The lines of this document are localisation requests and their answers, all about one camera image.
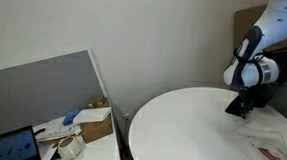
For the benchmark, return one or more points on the printed paper sheets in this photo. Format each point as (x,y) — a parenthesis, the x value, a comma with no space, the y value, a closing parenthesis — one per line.
(55,129)

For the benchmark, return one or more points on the clear tape roll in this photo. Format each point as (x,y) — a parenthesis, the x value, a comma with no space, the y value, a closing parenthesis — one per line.
(69,148)

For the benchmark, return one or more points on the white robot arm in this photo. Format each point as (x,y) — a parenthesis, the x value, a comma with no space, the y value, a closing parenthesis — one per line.
(281,18)

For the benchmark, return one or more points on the brown cardboard sheet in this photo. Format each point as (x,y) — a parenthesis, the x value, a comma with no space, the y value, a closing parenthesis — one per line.
(247,23)

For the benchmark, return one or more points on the white envelope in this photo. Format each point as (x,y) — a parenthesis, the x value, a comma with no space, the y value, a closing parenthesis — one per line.
(93,115)

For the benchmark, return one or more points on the blue cloth item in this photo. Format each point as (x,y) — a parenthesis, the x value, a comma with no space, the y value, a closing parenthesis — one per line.
(70,117)

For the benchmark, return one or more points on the grey partition panel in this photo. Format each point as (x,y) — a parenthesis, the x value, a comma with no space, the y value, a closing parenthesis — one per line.
(33,86)

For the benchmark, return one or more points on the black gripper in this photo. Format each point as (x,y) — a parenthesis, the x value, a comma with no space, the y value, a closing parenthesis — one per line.
(247,98)

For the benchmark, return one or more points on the large cardboard box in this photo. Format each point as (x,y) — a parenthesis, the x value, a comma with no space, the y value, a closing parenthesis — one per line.
(95,129)

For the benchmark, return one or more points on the black laptop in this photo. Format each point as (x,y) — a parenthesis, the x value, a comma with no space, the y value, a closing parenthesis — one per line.
(9,147)

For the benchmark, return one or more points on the white towel with red stripes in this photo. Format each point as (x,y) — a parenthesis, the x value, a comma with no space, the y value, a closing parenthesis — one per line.
(269,144)

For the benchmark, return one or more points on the small cardboard box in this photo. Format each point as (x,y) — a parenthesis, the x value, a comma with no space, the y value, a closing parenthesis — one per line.
(97,103)

